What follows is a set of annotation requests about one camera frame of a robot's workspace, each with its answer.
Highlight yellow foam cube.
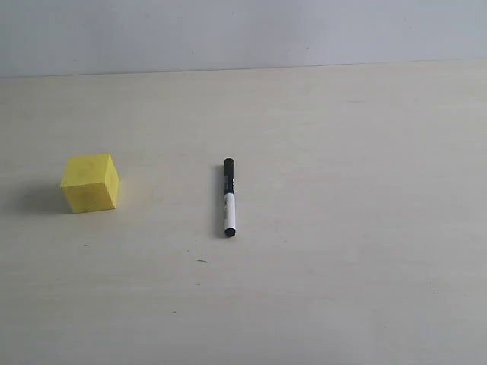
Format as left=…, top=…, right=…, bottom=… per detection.
left=60, top=154, right=119, bottom=214

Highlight black and white marker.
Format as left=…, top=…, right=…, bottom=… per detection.
left=224, top=158, right=237, bottom=237

